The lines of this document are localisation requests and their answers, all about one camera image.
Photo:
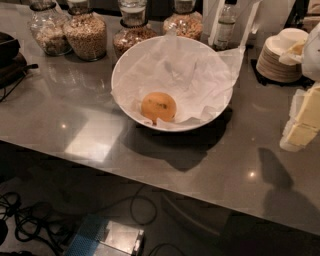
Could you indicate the glass jar with dark granola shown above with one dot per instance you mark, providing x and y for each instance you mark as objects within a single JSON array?
[{"x": 134, "y": 26}]

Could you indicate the orange fruit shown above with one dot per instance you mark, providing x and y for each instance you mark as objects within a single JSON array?
[{"x": 158, "y": 105}]

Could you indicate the glass jar with mixed cereal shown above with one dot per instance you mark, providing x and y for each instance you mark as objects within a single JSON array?
[{"x": 185, "y": 20}]

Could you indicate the black tray under plates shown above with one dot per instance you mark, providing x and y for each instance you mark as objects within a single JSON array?
[{"x": 303, "y": 82}]

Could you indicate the glass jar with grains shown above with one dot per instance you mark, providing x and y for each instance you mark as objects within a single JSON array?
[{"x": 85, "y": 32}]

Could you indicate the stack of paper plates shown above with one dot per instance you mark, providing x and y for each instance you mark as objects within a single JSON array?
[{"x": 280, "y": 58}]

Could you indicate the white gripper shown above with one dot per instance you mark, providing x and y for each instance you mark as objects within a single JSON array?
[{"x": 312, "y": 56}]

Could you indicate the dark appliance at left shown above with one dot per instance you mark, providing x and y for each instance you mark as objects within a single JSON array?
[{"x": 13, "y": 65}]

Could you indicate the blue and grey floor box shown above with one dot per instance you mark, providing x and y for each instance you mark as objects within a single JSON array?
[{"x": 98, "y": 236}]

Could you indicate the glass jar with oats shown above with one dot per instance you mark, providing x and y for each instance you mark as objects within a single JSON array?
[{"x": 46, "y": 27}]

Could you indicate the white paper bowl liner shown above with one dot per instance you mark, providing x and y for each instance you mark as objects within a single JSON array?
[{"x": 186, "y": 73}]

